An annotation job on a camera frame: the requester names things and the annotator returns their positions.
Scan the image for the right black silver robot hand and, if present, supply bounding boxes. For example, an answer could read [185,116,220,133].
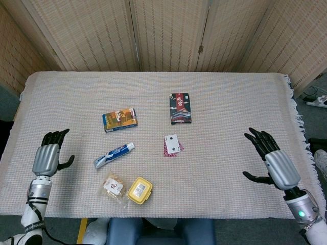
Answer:
[242,127,301,191]

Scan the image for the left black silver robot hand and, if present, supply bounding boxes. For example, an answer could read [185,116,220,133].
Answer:
[32,128,75,177]

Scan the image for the blue white toothpaste tube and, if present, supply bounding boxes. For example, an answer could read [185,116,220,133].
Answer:
[94,142,135,169]

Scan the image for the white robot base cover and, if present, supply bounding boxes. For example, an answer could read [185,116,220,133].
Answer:
[83,217,110,245]

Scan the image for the blue robot base seat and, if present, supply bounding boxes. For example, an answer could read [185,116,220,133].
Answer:
[106,218,217,245]

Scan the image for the grey sneaker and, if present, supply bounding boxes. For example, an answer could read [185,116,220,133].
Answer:
[314,150,327,177]

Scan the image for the clear snack bag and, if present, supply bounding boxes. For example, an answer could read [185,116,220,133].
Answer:
[96,171,128,209]

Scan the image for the orange blue card box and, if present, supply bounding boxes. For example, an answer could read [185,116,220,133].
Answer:
[102,108,139,133]

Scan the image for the beige woven tablecloth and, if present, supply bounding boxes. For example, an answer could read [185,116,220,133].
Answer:
[0,71,314,220]

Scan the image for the yellow lidded green container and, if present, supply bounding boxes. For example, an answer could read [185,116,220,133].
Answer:
[127,177,153,206]

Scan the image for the two of clubs playing card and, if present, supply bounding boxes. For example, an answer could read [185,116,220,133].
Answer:
[164,134,181,154]

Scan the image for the dark red palace card box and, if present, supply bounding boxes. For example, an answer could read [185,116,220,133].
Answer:
[169,92,192,125]

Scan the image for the woven folding screen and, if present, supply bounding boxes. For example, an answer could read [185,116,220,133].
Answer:
[0,0,327,97]

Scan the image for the black power cable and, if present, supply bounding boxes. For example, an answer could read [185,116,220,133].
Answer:
[301,86,321,101]

